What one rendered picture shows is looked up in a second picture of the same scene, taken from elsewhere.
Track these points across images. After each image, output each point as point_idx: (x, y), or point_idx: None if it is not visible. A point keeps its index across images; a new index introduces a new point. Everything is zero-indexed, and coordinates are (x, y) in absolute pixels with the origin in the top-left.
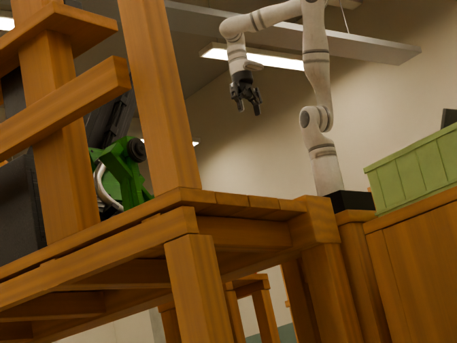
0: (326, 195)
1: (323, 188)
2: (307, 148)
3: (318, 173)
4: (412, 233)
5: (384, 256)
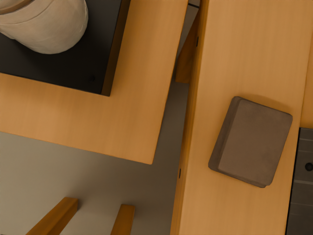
0: (121, 1)
1: (84, 11)
2: (12, 3)
3: (73, 2)
4: None
5: None
